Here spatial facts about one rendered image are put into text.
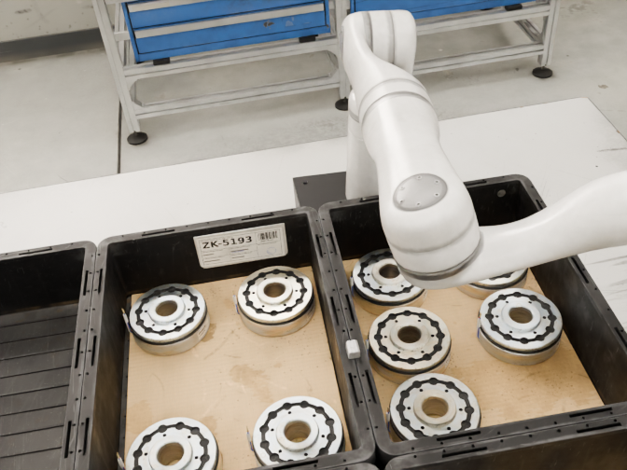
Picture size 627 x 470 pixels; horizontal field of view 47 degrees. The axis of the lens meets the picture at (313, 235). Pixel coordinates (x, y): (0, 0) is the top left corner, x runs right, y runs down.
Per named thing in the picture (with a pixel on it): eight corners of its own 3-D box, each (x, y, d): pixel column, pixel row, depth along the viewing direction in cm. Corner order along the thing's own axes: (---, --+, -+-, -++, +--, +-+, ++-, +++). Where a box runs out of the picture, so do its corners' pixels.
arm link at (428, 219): (380, 235, 68) (349, 99, 87) (406, 300, 74) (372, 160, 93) (476, 204, 66) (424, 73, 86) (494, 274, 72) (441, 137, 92)
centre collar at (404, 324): (383, 326, 92) (383, 324, 92) (421, 318, 93) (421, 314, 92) (396, 356, 89) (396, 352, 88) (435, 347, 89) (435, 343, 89)
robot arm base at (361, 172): (342, 178, 129) (344, 95, 117) (394, 175, 129) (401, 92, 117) (349, 213, 122) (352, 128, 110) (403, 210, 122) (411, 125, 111)
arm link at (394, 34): (411, -3, 106) (402, 99, 118) (347, 0, 106) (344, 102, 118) (424, 27, 100) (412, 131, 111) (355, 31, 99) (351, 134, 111)
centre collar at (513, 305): (494, 307, 93) (494, 303, 93) (531, 300, 94) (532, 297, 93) (508, 336, 90) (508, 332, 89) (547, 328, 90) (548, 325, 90)
